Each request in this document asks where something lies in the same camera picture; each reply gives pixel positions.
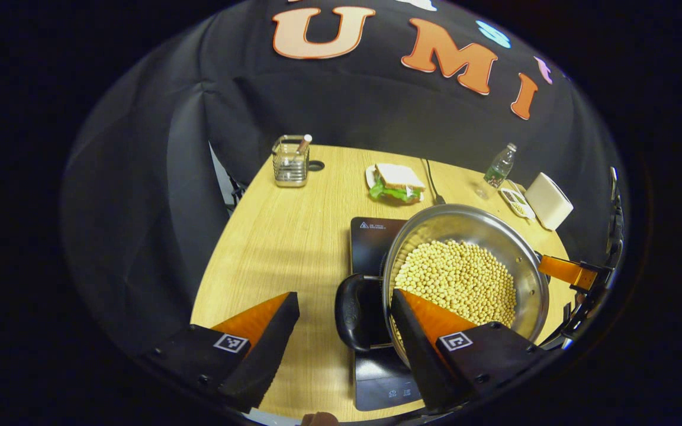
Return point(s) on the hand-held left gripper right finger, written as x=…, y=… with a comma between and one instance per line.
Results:
x=418, y=355

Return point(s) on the stainless steel pot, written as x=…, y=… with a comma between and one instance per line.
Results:
x=465, y=222

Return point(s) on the sandwich with lettuce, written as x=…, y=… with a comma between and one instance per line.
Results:
x=399, y=177

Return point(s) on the black induction cooktop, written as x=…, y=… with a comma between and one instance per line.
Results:
x=376, y=378

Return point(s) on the white divided bean dish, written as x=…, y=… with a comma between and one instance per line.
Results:
x=515, y=203

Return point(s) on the black backdrop cloth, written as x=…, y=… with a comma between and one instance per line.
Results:
x=329, y=100

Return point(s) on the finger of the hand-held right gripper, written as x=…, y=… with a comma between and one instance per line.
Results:
x=566, y=271

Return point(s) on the clear plastic water bottle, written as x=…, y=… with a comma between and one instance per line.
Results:
x=499, y=167

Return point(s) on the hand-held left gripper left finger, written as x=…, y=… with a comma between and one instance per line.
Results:
x=267, y=355

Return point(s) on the white toaster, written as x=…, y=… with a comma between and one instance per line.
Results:
x=548, y=201

